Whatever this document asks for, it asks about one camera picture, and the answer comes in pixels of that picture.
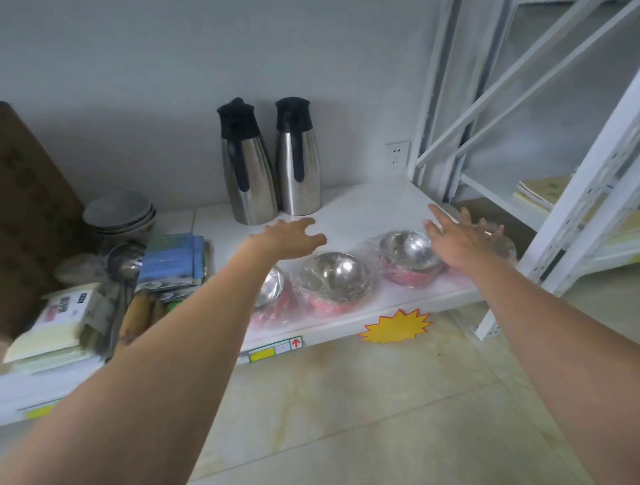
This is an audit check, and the clear plastic bag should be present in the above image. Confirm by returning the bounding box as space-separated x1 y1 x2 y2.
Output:
54 252 108 288

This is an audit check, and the person's right forearm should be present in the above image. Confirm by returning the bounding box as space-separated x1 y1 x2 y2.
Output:
462 256 640 485

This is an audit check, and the white yellow shelf label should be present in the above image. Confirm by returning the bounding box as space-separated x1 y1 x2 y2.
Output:
248 337 304 363

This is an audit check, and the person's right hand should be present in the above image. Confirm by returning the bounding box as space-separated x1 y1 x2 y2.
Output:
423 202 506 274

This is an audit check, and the steel ladle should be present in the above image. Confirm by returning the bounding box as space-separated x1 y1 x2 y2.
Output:
104 243 146 358

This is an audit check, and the steel thermos jug black lid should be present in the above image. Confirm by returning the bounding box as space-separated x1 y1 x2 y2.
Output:
216 97 280 226
273 97 322 217

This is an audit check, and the white low shelf board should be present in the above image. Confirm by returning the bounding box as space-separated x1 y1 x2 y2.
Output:
0 177 485 428

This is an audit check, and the gray ceramic bowl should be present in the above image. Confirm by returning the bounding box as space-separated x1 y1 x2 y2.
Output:
92 209 157 239
82 189 153 232
97 220 157 246

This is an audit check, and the yellow starburst price tag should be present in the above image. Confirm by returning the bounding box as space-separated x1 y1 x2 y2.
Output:
358 308 434 345

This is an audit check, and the person's left hand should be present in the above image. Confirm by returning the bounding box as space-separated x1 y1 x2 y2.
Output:
248 217 329 261

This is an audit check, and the wrapped pink steel bowl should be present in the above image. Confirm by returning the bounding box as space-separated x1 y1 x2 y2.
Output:
250 267 296 328
477 231 517 265
292 251 377 315
377 229 447 288

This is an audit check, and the wooden rolling pin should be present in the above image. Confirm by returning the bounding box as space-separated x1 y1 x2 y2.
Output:
116 291 152 356

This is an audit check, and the blue packet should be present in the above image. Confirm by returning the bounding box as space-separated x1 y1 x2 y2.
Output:
136 233 207 291

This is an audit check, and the white wall socket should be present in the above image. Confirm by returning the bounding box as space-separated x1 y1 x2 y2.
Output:
385 141 411 168

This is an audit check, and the brown cardboard box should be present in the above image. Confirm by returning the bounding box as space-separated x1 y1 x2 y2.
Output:
0 101 87 340

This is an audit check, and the white metal shelving rack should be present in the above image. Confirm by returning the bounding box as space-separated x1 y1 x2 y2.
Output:
407 0 640 342

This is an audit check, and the person's left forearm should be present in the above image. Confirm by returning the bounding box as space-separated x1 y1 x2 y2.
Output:
0 238 273 485

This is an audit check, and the stack of pale notebooks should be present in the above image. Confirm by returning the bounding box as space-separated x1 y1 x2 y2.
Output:
514 175 576 213

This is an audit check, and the white packet black label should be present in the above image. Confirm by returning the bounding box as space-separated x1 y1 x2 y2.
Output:
4 283 108 364

